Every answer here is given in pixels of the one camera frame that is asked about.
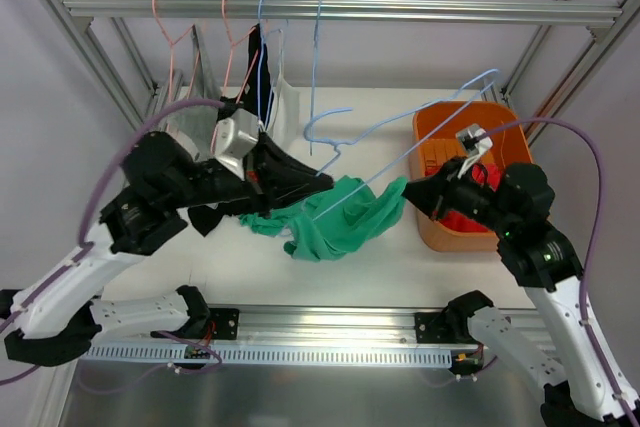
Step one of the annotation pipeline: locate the red tank top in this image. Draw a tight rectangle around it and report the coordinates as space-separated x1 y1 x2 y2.
434 161 503 235

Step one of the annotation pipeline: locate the green tank top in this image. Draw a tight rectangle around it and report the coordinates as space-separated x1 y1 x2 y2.
240 176 408 262

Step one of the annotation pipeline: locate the light blue hanger with green top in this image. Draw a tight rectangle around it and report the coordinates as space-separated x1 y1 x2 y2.
279 67 502 238

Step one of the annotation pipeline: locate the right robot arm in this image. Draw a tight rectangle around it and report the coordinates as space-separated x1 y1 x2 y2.
403 157 639 426

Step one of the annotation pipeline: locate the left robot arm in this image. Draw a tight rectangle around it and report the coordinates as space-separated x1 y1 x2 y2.
1 131 334 367

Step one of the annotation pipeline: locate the white tank top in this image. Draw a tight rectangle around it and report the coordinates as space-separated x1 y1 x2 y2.
266 27 300 152

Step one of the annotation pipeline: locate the black tank top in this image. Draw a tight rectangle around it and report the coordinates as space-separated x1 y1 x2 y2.
187 33 260 236

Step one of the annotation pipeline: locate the grey tank top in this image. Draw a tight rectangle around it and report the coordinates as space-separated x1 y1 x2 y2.
165 23 222 158

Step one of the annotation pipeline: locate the pink hanger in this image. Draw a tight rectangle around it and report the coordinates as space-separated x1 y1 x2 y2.
151 0 195 100
220 0 261 105

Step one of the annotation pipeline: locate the pink hanger left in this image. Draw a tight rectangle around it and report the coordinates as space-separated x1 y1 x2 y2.
151 0 195 100

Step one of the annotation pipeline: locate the light blue hanger with white top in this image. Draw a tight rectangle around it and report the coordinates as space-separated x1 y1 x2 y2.
257 0 284 132

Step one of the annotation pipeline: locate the orange plastic basket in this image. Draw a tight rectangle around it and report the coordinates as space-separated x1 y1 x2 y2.
409 101 532 252

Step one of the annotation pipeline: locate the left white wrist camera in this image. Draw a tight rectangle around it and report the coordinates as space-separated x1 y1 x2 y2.
211 109 259 181

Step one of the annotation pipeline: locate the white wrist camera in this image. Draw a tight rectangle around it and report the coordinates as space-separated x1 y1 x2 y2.
456 124 493 178
211 109 259 181

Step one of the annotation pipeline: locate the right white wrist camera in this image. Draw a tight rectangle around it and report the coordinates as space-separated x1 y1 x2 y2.
456 124 493 178

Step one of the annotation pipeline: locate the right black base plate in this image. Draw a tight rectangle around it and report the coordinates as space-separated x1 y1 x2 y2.
414 312 452 344

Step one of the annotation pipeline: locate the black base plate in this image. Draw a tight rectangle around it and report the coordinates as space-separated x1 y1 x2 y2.
414 312 452 344
207 307 240 341

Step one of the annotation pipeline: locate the front aluminium rail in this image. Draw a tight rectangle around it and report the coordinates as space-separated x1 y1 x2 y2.
89 302 556 349

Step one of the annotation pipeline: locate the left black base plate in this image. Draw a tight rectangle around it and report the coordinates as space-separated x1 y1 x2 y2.
207 307 240 341

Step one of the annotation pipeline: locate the aluminium hanging rail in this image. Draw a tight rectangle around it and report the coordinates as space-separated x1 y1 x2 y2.
63 0 623 28

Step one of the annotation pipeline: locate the white slotted cable duct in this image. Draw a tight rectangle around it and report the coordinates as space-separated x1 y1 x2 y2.
82 342 452 369

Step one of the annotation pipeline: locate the right aluminium frame post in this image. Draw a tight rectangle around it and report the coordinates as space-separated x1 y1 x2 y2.
479 0 640 148

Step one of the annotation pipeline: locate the aluminium frame post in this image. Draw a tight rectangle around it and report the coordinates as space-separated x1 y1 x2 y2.
39 0 158 128
479 0 640 148

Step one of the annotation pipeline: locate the left aluminium frame post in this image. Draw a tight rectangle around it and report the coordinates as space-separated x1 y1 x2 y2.
39 0 158 128

